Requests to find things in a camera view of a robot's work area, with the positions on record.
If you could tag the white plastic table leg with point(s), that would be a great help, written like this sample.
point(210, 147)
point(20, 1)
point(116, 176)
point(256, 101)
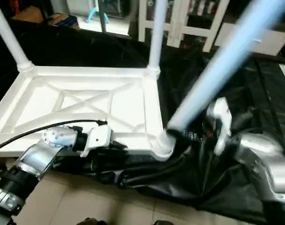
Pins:
point(156, 35)
point(226, 65)
point(11, 37)

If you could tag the white plastic table top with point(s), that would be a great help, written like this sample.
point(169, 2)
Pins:
point(72, 103)

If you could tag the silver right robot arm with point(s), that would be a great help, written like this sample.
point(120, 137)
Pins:
point(268, 168)

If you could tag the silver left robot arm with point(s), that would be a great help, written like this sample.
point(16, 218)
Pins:
point(34, 159)

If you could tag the black work mat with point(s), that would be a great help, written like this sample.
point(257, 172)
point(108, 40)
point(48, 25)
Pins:
point(203, 183)

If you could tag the dark robot right foot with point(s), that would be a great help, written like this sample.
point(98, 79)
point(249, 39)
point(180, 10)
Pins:
point(163, 222)

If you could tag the dark robot foot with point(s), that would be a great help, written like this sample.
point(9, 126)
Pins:
point(163, 222)
point(93, 221)

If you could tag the white glass-door cabinet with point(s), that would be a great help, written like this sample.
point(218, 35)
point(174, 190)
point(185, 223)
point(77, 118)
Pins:
point(189, 23)

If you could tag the white low drawer unit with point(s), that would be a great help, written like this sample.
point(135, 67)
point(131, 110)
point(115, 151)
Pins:
point(273, 44)

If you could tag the dark robot left foot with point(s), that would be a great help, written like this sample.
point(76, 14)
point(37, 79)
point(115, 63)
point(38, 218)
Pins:
point(93, 221)

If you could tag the grey metal pole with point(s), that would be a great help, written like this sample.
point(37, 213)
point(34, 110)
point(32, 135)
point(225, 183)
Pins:
point(104, 16)

